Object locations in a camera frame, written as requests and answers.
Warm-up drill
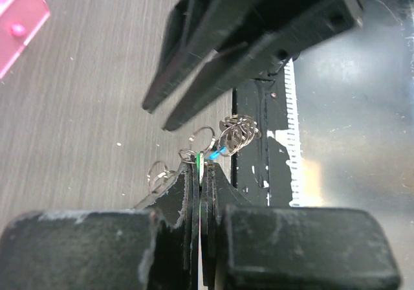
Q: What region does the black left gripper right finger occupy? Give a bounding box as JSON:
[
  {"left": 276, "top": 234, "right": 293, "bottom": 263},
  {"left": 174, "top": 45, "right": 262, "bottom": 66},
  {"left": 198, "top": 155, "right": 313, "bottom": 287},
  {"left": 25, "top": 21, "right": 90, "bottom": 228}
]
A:
[{"left": 202, "top": 164, "right": 401, "bottom": 289}]

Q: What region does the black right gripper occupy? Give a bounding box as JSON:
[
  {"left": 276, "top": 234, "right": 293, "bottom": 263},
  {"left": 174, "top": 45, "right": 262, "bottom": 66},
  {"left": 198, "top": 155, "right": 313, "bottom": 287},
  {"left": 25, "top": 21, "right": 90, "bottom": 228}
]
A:
[{"left": 142, "top": 0, "right": 362, "bottom": 131}]

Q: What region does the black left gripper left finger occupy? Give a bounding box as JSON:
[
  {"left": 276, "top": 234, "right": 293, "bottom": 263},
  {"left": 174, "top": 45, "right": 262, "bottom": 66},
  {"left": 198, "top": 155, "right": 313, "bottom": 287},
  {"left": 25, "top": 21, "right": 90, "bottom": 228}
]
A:
[{"left": 1, "top": 168, "right": 194, "bottom": 289}]

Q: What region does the blue key holder handle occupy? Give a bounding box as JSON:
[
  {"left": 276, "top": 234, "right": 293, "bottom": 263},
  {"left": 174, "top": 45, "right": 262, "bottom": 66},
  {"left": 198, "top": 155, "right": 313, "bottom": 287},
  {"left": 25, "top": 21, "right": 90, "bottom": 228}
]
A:
[{"left": 208, "top": 146, "right": 227, "bottom": 161}]

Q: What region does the green key tag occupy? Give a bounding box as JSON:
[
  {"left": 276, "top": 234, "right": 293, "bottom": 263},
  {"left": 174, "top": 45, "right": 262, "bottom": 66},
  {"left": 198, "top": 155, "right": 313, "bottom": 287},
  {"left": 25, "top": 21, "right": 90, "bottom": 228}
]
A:
[{"left": 195, "top": 152, "right": 204, "bottom": 219}]

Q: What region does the pink open drawer box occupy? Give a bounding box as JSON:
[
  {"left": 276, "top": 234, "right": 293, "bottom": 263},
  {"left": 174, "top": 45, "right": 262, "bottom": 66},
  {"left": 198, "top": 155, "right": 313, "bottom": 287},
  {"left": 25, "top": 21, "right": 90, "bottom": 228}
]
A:
[{"left": 1, "top": 0, "right": 50, "bottom": 77}]

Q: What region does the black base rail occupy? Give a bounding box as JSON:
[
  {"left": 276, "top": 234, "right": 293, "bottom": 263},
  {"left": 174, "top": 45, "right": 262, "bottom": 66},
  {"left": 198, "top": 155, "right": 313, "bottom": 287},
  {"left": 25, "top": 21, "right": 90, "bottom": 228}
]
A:
[{"left": 231, "top": 73, "right": 292, "bottom": 208}]

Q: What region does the white slotted cable duct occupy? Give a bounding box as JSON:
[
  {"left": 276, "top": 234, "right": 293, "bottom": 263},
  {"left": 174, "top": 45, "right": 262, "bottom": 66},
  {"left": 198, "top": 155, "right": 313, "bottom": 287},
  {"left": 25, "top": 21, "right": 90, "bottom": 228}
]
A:
[{"left": 284, "top": 59, "right": 304, "bottom": 207}]

